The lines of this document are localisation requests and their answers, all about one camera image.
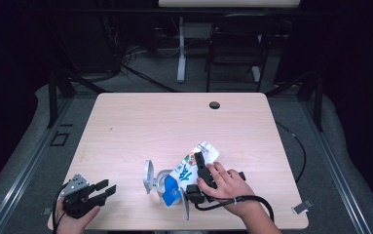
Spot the thin black floor cable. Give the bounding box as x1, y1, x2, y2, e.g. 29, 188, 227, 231
275, 120, 307, 184

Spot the white desk leg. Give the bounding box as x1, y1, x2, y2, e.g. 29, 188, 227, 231
176, 17, 187, 84
251, 33, 262, 83

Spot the black metal stand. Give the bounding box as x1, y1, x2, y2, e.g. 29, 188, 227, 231
46, 69, 110, 129
265, 69, 325, 133

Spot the clear container with white lid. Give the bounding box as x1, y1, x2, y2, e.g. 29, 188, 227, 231
142, 159, 184, 207

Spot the person's right hand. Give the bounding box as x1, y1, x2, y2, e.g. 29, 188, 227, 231
196, 161, 267, 218

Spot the person's left hand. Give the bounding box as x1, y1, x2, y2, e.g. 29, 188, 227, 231
55, 204, 101, 234

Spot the white and blue bag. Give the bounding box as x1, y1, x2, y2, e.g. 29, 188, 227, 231
162, 139, 221, 207

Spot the aluminium floor rail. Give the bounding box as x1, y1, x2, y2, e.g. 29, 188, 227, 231
0, 97, 74, 234
300, 100, 373, 234

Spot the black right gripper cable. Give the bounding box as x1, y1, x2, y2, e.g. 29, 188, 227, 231
194, 194, 276, 224

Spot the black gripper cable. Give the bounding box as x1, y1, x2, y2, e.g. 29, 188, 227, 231
194, 194, 276, 224
52, 183, 70, 234

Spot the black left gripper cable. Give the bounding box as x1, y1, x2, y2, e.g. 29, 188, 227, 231
52, 183, 70, 234

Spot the black folding chair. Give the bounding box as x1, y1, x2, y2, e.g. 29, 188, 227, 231
205, 13, 280, 93

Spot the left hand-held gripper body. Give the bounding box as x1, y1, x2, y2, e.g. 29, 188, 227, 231
59, 173, 108, 219

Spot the dark cabinet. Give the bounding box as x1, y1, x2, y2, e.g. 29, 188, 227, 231
56, 13, 118, 74

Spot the thick black floor cable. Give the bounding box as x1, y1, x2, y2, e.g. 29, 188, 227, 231
121, 63, 179, 94

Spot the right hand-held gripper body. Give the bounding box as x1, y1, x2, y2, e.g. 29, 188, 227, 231
179, 182, 208, 221

